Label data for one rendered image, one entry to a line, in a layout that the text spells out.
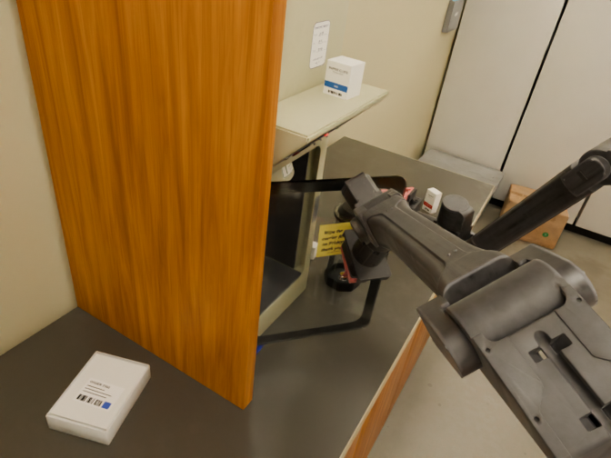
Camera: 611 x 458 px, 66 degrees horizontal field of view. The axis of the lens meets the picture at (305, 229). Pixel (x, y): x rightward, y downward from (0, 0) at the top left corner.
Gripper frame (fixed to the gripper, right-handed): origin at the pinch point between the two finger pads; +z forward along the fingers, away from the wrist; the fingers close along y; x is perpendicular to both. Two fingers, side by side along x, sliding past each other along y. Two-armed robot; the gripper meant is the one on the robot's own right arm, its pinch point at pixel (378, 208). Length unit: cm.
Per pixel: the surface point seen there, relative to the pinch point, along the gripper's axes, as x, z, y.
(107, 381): 62, 27, -22
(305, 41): 24.0, 12.1, 40.0
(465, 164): -256, 17, -89
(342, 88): 21.4, 5.1, 33.1
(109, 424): 68, 19, -22
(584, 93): -270, -39, -21
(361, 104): 21.4, 1.0, 31.2
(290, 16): 30, 12, 44
